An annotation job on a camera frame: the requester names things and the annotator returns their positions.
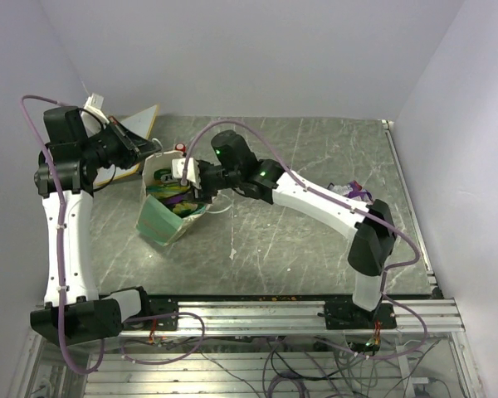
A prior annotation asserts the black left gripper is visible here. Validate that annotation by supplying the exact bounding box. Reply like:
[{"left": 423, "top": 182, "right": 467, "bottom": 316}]
[{"left": 82, "top": 115, "right": 163, "bottom": 170}]

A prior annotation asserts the green illustrated paper bag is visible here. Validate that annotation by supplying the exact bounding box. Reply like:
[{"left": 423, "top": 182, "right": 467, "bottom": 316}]
[{"left": 136, "top": 150, "right": 232, "bottom": 246}]

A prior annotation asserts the purple Fox's candy packet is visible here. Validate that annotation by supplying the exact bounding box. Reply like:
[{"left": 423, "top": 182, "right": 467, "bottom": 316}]
[{"left": 327, "top": 180, "right": 374, "bottom": 204}]

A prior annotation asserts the green Fox's candy packet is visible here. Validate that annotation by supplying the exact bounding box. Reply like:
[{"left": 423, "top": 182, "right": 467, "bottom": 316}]
[{"left": 153, "top": 168, "right": 179, "bottom": 186}]

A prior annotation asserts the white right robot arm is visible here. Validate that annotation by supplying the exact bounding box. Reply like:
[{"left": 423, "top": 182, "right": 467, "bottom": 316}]
[{"left": 188, "top": 130, "right": 396, "bottom": 328}]

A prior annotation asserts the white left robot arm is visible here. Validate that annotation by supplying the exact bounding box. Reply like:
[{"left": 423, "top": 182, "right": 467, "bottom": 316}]
[{"left": 30, "top": 106, "right": 161, "bottom": 346}]

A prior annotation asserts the small whiteboard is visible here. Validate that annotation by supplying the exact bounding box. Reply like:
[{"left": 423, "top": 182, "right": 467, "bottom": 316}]
[{"left": 95, "top": 104, "right": 160, "bottom": 187}]

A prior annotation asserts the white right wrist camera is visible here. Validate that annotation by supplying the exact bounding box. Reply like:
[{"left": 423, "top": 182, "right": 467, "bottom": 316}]
[{"left": 171, "top": 158, "right": 201, "bottom": 189}]

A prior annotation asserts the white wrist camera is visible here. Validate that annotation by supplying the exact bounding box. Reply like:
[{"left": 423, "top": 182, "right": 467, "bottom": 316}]
[
  {"left": 171, "top": 158, "right": 201, "bottom": 189},
  {"left": 81, "top": 93, "right": 108, "bottom": 124}
]

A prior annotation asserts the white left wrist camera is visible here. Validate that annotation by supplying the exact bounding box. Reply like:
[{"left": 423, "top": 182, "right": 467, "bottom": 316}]
[{"left": 81, "top": 93, "right": 108, "bottom": 124}]

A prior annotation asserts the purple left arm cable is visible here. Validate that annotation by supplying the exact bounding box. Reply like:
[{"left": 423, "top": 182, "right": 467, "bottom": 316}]
[{"left": 21, "top": 95, "right": 109, "bottom": 375}]

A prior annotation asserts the aluminium table edge rail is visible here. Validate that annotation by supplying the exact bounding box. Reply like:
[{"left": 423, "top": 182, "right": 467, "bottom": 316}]
[{"left": 381, "top": 119, "right": 440, "bottom": 293}]

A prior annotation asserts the aluminium front base frame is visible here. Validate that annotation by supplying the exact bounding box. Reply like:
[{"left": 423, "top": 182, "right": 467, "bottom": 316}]
[{"left": 27, "top": 294, "right": 468, "bottom": 337}]

